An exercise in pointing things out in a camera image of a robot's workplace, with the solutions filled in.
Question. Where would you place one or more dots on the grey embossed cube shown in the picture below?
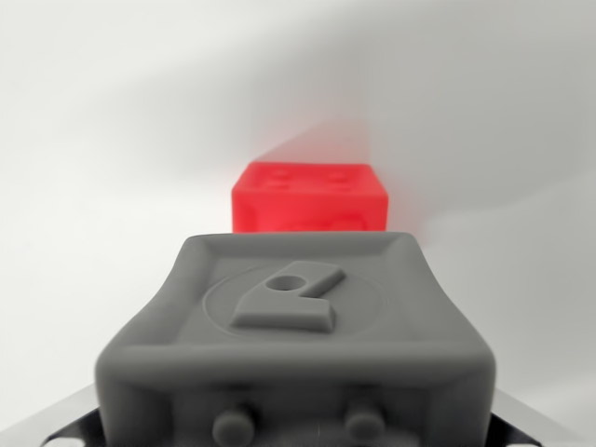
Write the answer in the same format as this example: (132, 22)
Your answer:
(288, 354)

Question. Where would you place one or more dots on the black-tipped silver gripper right finger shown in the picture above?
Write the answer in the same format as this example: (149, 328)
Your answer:
(535, 428)

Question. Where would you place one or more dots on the black-tipped silver gripper left finger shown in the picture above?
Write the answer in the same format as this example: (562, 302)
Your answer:
(60, 426)

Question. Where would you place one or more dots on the red embossed cube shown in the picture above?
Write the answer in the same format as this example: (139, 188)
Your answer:
(307, 200)

